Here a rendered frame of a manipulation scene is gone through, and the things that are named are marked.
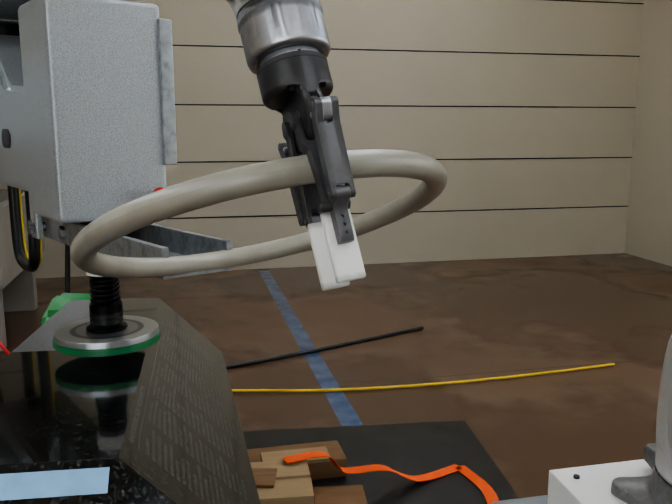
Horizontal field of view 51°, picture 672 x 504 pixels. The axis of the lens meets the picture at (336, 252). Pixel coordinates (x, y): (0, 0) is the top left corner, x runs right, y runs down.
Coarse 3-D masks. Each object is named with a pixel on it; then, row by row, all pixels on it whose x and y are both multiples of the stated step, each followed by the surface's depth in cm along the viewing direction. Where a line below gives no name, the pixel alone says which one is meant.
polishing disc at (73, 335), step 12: (72, 324) 152; (84, 324) 152; (132, 324) 152; (144, 324) 152; (156, 324) 152; (60, 336) 144; (72, 336) 144; (84, 336) 144; (96, 336) 144; (108, 336) 144; (120, 336) 144; (132, 336) 144; (144, 336) 144; (84, 348) 139; (96, 348) 139; (108, 348) 140
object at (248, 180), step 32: (288, 160) 69; (352, 160) 71; (384, 160) 73; (416, 160) 77; (160, 192) 70; (192, 192) 68; (224, 192) 68; (256, 192) 69; (416, 192) 97; (96, 224) 74; (128, 224) 71; (384, 224) 107; (96, 256) 85; (192, 256) 109; (224, 256) 112; (256, 256) 113
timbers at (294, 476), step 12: (288, 468) 229; (300, 468) 229; (276, 480) 221; (288, 480) 221; (300, 480) 221; (264, 492) 214; (276, 492) 214; (288, 492) 214; (300, 492) 214; (312, 492) 214
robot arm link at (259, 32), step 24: (264, 0) 69; (288, 0) 69; (312, 0) 71; (240, 24) 71; (264, 24) 69; (288, 24) 68; (312, 24) 70; (264, 48) 69; (288, 48) 70; (312, 48) 71
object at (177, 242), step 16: (32, 224) 155; (48, 224) 155; (64, 224) 145; (80, 224) 138; (64, 240) 146; (128, 240) 116; (144, 240) 140; (160, 240) 134; (176, 240) 128; (192, 240) 122; (208, 240) 117; (224, 240) 113; (128, 256) 117; (144, 256) 112; (160, 256) 106; (192, 272) 109; (208, 272) 111
